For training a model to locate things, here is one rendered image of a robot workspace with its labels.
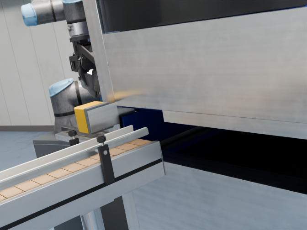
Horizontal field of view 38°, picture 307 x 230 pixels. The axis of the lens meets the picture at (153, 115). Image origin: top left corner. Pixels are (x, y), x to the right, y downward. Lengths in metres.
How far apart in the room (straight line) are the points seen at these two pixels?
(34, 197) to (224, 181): 0.40
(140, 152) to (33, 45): 4.75
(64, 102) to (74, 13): 0.58
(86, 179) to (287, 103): 0.46
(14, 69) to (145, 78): 5.07
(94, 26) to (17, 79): 4.91
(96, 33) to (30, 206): 0.51
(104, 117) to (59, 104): 0.79
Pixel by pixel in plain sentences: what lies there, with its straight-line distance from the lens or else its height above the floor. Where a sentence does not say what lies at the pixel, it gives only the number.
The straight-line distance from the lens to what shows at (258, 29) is 0.83.
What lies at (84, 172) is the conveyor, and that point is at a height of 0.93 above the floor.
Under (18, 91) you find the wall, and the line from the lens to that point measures 6.15.
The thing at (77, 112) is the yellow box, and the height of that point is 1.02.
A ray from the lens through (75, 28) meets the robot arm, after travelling 1.51.
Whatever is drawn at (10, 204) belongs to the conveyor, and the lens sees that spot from 0.95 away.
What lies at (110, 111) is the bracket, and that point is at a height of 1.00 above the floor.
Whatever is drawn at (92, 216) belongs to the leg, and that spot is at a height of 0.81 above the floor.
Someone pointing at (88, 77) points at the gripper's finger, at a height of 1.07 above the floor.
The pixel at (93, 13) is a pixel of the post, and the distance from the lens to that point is 1.23.
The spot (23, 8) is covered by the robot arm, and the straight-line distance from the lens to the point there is 1.63.
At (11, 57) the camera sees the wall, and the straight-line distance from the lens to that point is 6.10.
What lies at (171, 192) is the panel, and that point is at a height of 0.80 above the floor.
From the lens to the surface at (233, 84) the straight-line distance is 0.89.
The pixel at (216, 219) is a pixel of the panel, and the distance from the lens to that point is 1.06.
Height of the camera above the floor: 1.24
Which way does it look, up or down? 13 degrees down
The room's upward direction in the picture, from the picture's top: 10 degrees counter-clockwise
